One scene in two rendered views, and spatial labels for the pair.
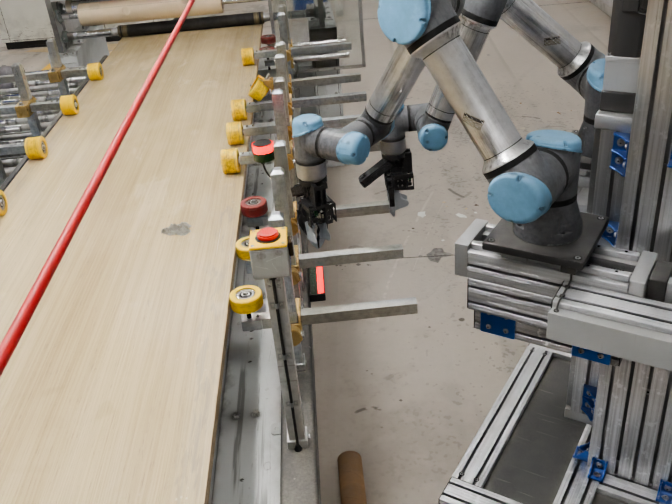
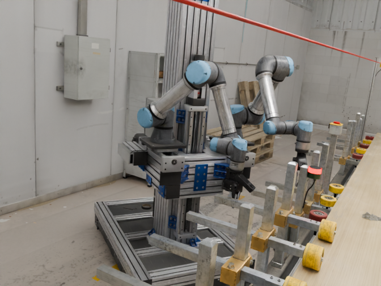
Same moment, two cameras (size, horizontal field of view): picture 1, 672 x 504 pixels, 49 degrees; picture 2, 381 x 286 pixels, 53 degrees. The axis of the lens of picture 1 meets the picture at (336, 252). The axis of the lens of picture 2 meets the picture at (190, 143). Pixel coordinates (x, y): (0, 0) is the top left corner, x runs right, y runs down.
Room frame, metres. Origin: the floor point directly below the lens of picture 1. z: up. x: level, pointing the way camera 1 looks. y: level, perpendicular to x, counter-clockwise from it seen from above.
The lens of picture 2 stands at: (3.72, 0.51, 1.57)
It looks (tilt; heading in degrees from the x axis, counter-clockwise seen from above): 13 degrees down; 210
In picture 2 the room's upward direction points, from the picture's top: 5 degrees clockwise
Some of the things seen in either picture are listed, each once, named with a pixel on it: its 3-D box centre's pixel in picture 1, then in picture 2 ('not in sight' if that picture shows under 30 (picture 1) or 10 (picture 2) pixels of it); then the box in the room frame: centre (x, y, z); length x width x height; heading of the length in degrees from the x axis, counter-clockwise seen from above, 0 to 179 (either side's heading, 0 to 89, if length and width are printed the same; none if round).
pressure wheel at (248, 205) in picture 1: (255, 217); (316, 223); (1.98, 0.23, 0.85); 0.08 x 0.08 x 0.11
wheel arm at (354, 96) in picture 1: (302, 101); (216, 261); (2.74, 0.08, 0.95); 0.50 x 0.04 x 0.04; 91
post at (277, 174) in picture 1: (287, 250); (310, 193); (1.70, 0.13, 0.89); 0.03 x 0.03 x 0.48; 1
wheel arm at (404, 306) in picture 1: (329, 314); (300, 191); (1.49, 0.03, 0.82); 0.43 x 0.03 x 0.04; 91
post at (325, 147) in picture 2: (287, 302); (320, 181); (1.45, 0.13, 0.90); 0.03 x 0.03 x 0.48; 1
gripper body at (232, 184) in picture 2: (397, 170); (233, 179); (1.99, -0.20, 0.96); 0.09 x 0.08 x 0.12; 91
